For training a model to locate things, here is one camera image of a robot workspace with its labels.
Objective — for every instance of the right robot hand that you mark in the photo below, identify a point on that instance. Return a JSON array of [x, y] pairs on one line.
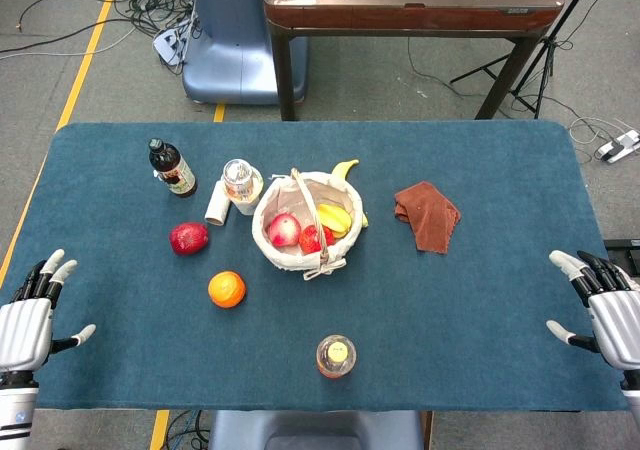
[[612, 315]]

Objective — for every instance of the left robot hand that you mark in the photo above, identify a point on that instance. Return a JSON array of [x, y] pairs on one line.
[[25, 330]]

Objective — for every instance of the orange fruit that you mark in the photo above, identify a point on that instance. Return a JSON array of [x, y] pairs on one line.
[[227, 289]]

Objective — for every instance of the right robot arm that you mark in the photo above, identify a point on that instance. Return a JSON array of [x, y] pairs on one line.
[[632, 395]]

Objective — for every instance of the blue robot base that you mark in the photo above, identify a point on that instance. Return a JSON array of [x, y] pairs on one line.
[[235, 40]]

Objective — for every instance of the pink apple in basket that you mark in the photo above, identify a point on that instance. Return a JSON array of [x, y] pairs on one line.
[[284, 231]]

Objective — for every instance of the black device at table edge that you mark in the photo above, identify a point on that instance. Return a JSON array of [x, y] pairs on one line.
[[622, 257]]

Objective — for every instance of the white power strip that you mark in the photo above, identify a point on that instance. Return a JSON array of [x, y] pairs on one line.
[[620, 146]]

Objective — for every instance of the red apple on table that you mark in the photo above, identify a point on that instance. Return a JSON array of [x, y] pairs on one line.
[[188, 238]]

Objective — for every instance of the brown folded cloth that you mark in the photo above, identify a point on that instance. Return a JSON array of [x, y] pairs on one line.
[[427, 217]]

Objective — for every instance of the dark glass bottle with label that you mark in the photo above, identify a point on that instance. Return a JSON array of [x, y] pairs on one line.
[[172, 169]]

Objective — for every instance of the white cardboard tube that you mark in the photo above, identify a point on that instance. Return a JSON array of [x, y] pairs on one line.
[[218, 204]]

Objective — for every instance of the clear jar with silver lid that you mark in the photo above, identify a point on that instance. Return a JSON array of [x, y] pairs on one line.
[[244, 186]]

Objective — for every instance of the black tripod stand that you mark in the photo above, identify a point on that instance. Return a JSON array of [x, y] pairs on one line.
[[545, 50]]

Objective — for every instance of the orange drink bottle yellow cap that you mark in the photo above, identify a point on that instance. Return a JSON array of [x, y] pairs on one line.
[[336, 356]]

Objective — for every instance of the blue table cloth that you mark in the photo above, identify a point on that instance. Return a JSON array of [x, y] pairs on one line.
[[320, 310]]

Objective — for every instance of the yellow starfruit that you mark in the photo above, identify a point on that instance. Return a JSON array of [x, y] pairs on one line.
[[335, 217]]

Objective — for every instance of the red strawberry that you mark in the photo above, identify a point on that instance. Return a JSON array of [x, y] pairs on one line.
[[311, 240]]

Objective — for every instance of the yellow banana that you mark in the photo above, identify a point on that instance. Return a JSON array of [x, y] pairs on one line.
[[344, 170]]

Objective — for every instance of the grey blue robot body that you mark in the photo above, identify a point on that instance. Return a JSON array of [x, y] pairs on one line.
[[315, 430]]

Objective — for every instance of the brown wooden mahjong table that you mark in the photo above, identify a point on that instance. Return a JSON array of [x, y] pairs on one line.
[[400, 5]]

